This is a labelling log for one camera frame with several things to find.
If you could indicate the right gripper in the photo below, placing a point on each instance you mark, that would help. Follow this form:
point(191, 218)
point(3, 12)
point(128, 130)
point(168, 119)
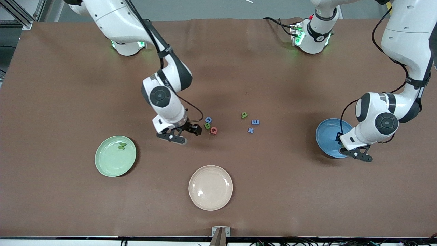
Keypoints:
point(188, 126)

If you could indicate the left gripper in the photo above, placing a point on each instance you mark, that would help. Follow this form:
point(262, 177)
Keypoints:
point(339, 137)

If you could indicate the blue foam letter G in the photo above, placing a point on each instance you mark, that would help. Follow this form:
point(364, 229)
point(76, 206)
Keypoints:
point(206, 120)

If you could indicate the red foam letter Q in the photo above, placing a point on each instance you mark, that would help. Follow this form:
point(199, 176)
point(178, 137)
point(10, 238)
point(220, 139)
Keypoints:
point(212, 131)

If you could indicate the green foam letter N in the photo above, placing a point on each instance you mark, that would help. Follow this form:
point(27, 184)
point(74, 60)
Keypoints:
point(122, 146)

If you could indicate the blue foam letter m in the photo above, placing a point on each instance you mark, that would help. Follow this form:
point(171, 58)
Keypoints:
point(255, 122)

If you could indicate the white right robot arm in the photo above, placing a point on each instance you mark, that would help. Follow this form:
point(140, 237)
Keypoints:
point(112, 17)

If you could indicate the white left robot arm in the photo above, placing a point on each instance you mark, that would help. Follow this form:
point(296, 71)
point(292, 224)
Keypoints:
point(406, 44)

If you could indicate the blue plate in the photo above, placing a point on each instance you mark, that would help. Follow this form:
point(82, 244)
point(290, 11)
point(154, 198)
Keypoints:
point(327, 136)

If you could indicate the beige plate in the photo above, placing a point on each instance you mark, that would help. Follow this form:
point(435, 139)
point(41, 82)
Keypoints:
point(210, 188)

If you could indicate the green plate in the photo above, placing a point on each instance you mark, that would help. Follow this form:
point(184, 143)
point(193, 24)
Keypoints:
point(109, 160)

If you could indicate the brown table cover mat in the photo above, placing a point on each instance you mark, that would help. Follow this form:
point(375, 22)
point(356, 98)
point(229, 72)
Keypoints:
point(239, 205)

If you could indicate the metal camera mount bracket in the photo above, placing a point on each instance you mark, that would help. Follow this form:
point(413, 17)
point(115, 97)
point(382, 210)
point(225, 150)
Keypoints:
point(221, 232)

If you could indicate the aluminium frame profile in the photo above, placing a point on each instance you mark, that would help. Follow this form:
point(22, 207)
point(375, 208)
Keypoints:
point(20, 17)

